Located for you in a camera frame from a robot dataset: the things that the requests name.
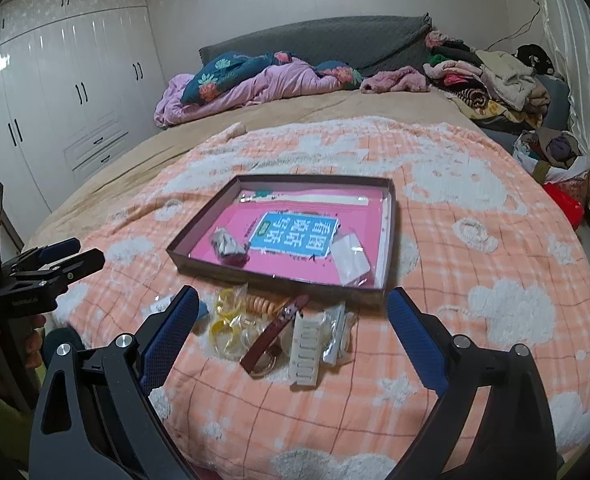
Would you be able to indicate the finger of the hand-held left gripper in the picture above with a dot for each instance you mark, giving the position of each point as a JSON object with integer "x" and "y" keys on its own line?
{"x": 60, "y": 248}
{"x": 85, "y": 261}

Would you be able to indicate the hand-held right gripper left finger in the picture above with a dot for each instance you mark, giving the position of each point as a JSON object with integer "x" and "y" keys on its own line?
{"x": 175, "y": 332}

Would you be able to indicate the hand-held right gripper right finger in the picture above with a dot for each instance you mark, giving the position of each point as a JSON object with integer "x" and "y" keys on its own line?
{"x": 415, "y": 340}

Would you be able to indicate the small blue box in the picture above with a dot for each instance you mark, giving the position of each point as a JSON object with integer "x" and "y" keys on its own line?
{"x": 202, "y": 310}

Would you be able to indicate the small clear jewelry packet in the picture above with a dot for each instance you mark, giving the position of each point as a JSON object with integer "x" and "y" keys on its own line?
{"x": 337, "y": 345}

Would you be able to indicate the white patterned strip packet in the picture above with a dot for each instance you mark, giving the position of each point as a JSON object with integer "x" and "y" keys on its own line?
{"x": 307, "y": 355}

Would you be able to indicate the shallow brown cardboard box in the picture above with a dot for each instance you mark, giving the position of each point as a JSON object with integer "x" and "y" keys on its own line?
{"x": 275, "y": 282}

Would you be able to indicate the crumpled silver plastic bag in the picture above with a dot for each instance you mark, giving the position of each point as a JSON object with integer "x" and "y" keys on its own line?
{"x": 227, "y": 245}

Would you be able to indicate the clear plastic bag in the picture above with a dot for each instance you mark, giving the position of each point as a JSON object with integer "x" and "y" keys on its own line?
{"x": 352, "y": 257}

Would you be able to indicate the pink book with blue label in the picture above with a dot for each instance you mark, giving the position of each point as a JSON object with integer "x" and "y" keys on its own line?
{"x": 275, "y": 232}

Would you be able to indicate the white wardrobe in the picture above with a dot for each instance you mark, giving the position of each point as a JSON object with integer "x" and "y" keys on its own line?
{"x": 75, "y": 85}

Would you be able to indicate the red plastic bag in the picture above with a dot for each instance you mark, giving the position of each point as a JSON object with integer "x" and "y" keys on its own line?
{"x": 567, "y": 205}

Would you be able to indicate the bag full of clothes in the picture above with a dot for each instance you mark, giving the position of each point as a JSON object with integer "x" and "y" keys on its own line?
{"x": 555, "y": 152}

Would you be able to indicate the pink floral quilt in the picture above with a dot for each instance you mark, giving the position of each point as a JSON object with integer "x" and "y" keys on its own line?
{"x": 255, "y": 85}

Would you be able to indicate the beige bedsheet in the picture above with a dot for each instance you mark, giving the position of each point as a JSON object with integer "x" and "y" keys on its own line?
{"x": 300, "y": 110}

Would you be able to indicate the pink fleece garment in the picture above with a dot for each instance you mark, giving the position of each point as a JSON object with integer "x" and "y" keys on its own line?
{"x": 395, "y": 80}

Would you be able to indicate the pile of clothes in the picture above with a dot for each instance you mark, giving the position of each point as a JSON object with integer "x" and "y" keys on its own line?
{"x": 500, "y": 80}

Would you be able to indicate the blue-grey cushion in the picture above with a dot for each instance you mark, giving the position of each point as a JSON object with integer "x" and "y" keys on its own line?
{"x": 555, "y": 102}

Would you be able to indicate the black cloth item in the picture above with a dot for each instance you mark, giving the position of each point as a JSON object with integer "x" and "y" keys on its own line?
{"x": 535, "y": 57}

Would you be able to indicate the grey bed headboard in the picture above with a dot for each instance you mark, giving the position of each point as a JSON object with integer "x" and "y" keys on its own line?
{"x": 325, "y": 40}

